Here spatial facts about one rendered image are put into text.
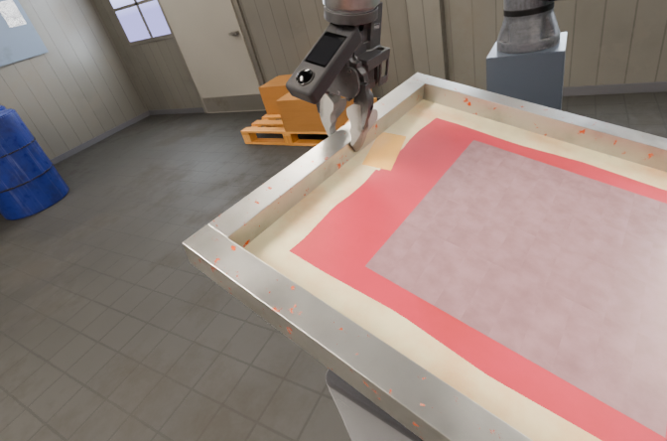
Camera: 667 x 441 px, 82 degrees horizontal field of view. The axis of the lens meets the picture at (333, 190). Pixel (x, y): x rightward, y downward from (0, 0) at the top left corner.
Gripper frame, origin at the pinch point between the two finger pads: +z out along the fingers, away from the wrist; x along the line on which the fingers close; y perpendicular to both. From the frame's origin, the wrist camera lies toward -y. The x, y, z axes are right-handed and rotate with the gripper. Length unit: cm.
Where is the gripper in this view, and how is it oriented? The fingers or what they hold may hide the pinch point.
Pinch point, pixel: (341, 141)
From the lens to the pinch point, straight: 62.3
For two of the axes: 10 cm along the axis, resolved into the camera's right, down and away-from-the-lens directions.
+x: -8.0, -3.8, 4.7
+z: 0.2, 7.6, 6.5
